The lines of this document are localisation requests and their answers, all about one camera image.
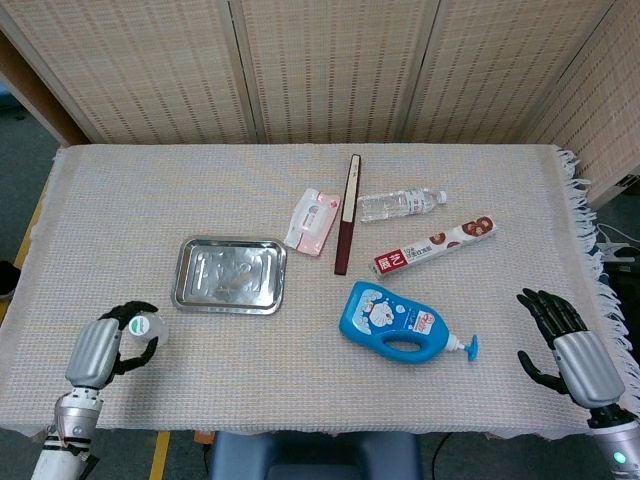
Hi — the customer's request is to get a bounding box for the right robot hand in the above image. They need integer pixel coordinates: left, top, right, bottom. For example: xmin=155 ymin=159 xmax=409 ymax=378
xmin=516 ymin=287 xmax=627 ymax=417

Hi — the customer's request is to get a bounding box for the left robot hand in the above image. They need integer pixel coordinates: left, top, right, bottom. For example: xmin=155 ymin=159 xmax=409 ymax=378
xmin=64 ymin=300 xmax=160 ymax=392

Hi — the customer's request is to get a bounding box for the transparent bottle with green cap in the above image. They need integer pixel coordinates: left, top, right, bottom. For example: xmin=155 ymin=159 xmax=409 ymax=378
xmin=127 ymin=312 xmax=170 ymax=348

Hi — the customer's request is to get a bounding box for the stainless steel tray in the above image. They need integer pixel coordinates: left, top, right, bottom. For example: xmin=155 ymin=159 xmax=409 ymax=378
xmin=171 ymin=235 xmax=289 ymax=317

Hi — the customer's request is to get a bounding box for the blue pump detergent bottle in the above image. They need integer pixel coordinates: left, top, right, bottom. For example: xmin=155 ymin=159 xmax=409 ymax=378
xmin=337 ymin=280 xmax=480 ymax=365

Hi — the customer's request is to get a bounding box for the clear bottle with red label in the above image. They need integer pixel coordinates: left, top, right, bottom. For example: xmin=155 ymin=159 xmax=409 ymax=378
xmin=357 ymin=187 xmax=449 ymax=225

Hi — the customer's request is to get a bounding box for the beige woven tablecloth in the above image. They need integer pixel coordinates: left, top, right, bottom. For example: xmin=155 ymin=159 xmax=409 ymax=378
xmin=0 ymin=143 xmax=640 ymax=442

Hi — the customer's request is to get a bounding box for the white baking paper box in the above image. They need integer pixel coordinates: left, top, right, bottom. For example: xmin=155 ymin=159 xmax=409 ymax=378
xmin=369 ymin=214 xmax=499 ymax=282

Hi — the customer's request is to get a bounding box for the blue padded seat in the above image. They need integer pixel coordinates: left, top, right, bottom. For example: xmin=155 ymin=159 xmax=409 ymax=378
xmin=206 ymin=430 xmax=419 ymax=480

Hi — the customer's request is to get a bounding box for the pink wet wipes pack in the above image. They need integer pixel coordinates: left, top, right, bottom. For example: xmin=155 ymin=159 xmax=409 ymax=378
xmin=282 ymin=187 xmax=343 ymax=259

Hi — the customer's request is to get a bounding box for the dark red folded fan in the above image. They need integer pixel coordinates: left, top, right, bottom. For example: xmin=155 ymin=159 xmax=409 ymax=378
xmin=333 ymin=153 xmax=363 ymax=277

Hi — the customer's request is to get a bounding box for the bamboo folding screen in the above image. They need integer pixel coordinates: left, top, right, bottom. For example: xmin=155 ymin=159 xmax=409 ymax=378
xmin=0 ymin=0 xmax=640 ymax=206

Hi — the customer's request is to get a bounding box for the white cable bundle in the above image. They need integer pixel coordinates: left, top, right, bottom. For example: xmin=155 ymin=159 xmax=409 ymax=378
xmin=595 ymin=222 xmax=640 ymax=262

